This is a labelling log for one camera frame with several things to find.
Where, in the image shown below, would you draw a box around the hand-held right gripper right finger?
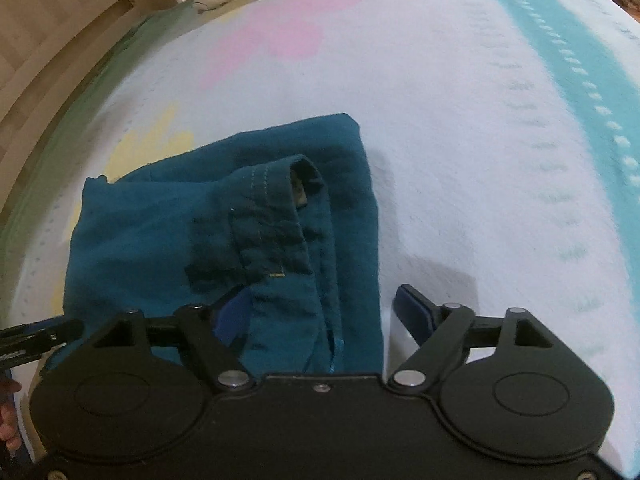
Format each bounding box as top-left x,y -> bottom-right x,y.
392,283 -> 556,391

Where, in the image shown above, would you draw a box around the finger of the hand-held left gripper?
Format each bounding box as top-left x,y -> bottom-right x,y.
0,319 -> 85,366

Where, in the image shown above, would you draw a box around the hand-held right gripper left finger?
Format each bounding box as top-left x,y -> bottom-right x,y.
92,286 -> 252,394

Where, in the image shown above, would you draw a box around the teal pants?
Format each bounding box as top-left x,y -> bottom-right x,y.
62,112 -> 387,380

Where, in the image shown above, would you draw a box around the person's left hand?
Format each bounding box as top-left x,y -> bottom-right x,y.
0,380 -> 23,454

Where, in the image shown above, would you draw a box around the bed with patterned sheet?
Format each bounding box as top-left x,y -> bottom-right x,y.
0,0 -> 640,476

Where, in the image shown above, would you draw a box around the wooden bed frame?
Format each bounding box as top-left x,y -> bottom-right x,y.
0,0 -> 171,206

